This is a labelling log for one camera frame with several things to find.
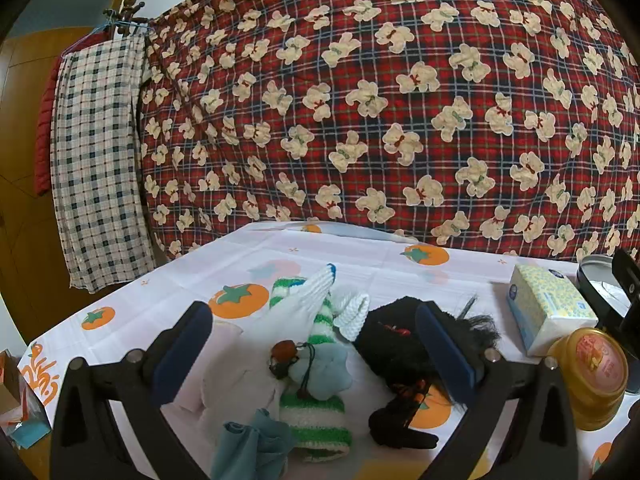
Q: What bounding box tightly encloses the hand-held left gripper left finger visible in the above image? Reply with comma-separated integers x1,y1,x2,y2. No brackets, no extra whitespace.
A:
49,301,216,480

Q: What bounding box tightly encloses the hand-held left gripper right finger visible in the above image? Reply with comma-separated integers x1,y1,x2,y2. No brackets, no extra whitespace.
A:
414,301,593,480

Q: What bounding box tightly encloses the black fuzzy sock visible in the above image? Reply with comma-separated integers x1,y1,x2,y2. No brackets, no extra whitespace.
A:
354,296,503,386

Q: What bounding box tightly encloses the round dark metal tin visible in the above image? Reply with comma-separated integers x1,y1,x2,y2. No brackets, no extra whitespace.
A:
575,254,640,331

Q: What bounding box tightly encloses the black orange patterned sock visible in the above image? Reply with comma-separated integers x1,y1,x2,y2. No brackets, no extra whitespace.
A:
369,380,441,451

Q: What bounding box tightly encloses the teal cloth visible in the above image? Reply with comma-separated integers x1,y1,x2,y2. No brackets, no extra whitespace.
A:
210,407,298,480

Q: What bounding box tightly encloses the pale blue plush star charm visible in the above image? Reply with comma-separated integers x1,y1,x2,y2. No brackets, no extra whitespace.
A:
269,340,351,403

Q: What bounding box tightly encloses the green striped fuzzy sock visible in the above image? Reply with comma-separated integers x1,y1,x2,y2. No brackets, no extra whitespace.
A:
269,275,354,463

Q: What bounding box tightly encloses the yellow jar with pink lid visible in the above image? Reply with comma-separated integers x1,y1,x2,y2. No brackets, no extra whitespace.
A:
547,326,630,431

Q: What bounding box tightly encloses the yellow tissue pack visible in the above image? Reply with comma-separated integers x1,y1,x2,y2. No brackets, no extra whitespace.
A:
506,264,599,358

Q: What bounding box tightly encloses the persimmon print tablecloth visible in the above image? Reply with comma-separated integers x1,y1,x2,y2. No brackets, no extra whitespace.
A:
17,219,640,480

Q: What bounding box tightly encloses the teal paper packet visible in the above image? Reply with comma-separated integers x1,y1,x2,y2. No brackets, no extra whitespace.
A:
7,417,51,450

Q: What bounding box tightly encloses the checked cloth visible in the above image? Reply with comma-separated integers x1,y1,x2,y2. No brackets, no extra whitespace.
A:
50,35,158,295

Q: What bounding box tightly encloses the red quilted garment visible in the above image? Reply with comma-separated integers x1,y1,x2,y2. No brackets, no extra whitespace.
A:
34,55,63,196

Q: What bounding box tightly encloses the wooden door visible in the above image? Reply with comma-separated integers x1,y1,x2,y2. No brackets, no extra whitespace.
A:
0,0,133,346

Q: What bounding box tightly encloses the blue clothes hanger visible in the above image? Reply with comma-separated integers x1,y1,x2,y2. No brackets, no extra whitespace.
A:
62,19,156,57

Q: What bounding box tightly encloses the red plaid bear print blanket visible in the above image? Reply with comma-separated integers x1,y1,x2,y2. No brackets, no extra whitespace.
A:
136,0,640,266

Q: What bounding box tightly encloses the wooden coat stand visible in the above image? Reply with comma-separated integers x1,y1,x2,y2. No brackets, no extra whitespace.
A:
102,0,151,38

